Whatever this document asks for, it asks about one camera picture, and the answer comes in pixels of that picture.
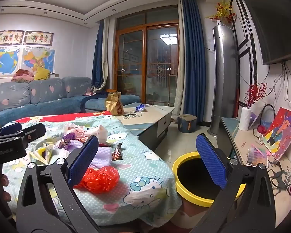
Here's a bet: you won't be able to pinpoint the blue sofa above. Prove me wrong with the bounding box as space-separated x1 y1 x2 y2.
0 76 141 127

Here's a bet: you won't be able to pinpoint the blue storage stool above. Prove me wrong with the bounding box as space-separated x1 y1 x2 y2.
178 114 198 133

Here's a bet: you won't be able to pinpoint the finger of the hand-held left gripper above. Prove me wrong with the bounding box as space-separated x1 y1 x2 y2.
0 122 23 140
16 123 46 148

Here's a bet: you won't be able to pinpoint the yellow rimmed bin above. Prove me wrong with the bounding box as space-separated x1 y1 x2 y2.
172 152 246 229

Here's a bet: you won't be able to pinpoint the coffee table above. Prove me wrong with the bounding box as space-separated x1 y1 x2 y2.
116 104 175 152

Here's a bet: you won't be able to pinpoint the red berry branches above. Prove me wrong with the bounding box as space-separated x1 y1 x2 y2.
244 83 268 108

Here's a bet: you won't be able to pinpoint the basket with black handle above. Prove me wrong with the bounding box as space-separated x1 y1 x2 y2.
253 104 275 136

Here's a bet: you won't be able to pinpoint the grey tower air conditioner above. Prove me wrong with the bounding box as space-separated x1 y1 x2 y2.
207 25 240 135

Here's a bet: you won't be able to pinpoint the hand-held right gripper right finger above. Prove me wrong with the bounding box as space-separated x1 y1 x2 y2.
190 133 275 233

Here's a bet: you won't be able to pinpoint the yellow artificial flowers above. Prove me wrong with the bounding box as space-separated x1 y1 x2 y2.
205 0 237 26

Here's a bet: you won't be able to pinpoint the black wall cables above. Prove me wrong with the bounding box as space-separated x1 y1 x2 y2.
267 61 291 103

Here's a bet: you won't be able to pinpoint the pile of red clothes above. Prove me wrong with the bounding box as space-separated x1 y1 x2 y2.
12 69 35 83

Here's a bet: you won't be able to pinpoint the colourful painting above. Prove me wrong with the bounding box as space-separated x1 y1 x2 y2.
263 107 291 162

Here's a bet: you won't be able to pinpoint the pale purple wrapper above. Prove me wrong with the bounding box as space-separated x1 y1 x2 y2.
92 147 113 168

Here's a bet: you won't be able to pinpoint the wooden glass sliding door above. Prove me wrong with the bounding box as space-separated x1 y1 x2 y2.
114 5 180 105

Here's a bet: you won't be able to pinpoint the red blanket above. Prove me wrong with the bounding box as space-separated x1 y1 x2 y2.
16 111 113 124

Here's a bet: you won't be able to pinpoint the wall television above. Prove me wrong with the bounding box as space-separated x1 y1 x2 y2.
241 0 291 65

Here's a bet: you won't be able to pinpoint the person's left hand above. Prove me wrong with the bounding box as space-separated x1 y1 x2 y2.
0 174 12 202

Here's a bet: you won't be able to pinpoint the red plastic bag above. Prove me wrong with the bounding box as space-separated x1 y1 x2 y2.
74 166 120 192

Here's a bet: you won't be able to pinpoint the blue curtain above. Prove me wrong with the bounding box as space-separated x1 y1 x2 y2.
182 0 217 128
91 19 105 90

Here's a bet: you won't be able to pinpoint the white pleated paper liner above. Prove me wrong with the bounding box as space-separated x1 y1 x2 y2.
56 149 73 161

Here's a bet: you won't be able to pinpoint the framed embroidery picture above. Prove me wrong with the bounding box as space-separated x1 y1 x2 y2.
24 30 54 45
0 30 25 46

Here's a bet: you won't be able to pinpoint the colourful bead box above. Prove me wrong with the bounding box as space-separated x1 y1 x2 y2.
246 144 269 167

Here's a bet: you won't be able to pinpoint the cartoon cat printed blanket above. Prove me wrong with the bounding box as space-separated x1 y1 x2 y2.
1 115 182 226

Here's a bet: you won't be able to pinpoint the beige curtain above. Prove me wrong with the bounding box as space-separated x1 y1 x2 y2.
100 17 117 90
173 0 192 117

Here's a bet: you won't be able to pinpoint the world map poster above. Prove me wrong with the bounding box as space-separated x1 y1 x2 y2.
0 49 20 78

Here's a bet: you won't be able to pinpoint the gold snack bag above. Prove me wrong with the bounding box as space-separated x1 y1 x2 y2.
105 91 124 116

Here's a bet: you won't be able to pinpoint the white paper roll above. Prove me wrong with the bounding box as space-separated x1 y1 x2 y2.
239 107 252 131

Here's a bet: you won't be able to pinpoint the brown snack wrapper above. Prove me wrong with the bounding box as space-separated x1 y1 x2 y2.
112 143 124 161

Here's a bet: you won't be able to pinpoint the white canvas board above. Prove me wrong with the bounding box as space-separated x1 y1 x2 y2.
250 101 266 128

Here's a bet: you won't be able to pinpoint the white tissue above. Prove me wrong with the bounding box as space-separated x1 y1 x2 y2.
86 124 109 143

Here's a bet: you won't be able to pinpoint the country map poster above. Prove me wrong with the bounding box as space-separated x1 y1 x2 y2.
21 49 56 74

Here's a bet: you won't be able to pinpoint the navy garment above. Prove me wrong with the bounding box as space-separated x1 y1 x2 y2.
81 92 112 112

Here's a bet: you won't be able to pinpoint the television cabinet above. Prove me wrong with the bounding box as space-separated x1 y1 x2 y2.
216 116 291 226

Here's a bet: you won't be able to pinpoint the yellow pillow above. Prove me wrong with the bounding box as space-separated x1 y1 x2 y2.
33 67 50 80

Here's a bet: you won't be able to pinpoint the white pink wrapper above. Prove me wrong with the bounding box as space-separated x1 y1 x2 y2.
63 123 88 139

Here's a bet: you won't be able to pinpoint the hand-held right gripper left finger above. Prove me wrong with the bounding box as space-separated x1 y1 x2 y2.
16 135 100 233

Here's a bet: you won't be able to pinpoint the yellow white paper piece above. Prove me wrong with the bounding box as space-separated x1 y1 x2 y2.
29 144 54 164

